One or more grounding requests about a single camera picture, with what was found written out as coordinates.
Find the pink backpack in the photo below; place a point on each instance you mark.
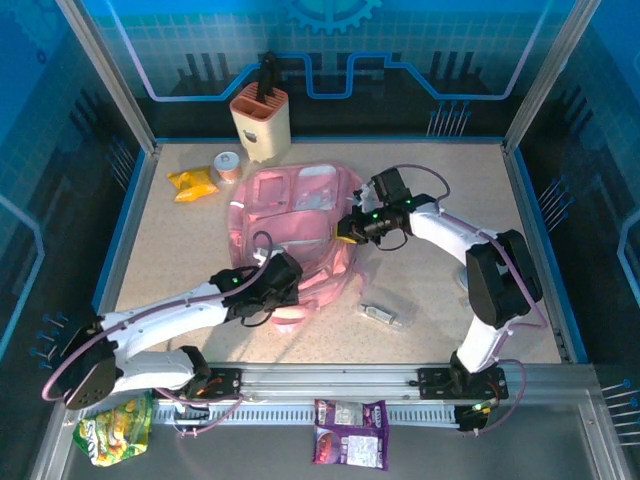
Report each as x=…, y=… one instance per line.
x=300, y=225

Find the clear plastic pouch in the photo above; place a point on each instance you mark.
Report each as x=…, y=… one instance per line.
x=400, y=305

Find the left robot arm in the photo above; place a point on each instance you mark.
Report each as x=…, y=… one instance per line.
x=165, y=312

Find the green snack bag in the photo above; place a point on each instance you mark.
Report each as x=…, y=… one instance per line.
x=115, y=440

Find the aluminium front beam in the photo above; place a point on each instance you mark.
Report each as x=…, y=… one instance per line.
x=325, y=380

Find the beige knife block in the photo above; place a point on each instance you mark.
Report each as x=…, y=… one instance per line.
x=265, y=135

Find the yellow snack packet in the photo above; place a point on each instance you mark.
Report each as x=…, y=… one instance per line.
x=192, y=182

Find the black electronics box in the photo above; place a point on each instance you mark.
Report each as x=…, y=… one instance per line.
x=192, y=412
x=470, y=420

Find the purple snack packet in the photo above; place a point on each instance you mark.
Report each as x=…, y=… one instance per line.
x=350, y=440

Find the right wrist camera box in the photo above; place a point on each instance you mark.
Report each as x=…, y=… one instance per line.
x=366, y=197

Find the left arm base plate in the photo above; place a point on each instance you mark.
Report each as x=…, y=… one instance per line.
x=227, y=385

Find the aluminium table side rail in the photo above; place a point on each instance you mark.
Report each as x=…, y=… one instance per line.
x=518, y=190
x=142, y=190

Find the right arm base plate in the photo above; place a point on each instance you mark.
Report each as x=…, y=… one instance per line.
x=430, y=382

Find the aluminium frame post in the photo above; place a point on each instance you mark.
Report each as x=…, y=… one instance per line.
x=548, y=75
x=110, y=75

